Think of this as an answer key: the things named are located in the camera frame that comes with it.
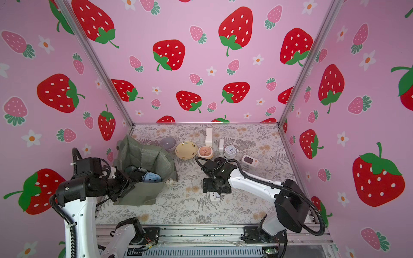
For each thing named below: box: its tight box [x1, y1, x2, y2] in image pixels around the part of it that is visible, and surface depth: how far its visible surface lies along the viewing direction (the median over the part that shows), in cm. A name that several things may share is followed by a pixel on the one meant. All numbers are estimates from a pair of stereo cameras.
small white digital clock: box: [209, 191, 221, 202], surface depth 85 cm
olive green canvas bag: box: [113, 135, 179, 206], surface depth 84 cm
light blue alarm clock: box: [141, 172, 162, 183], surface depth 84 cm
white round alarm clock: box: [223, 145, 239, 159], surface depth 103 cm
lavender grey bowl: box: [159, 136, 177, 152], surface depth 107 cm
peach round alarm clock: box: [197, 145, 214, 161], surface depth 103 cm
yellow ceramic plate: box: [174, 140, 199, 161], surface depth 107 cm
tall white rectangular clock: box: [205, 127, 213, 147], surface depth 109 cm
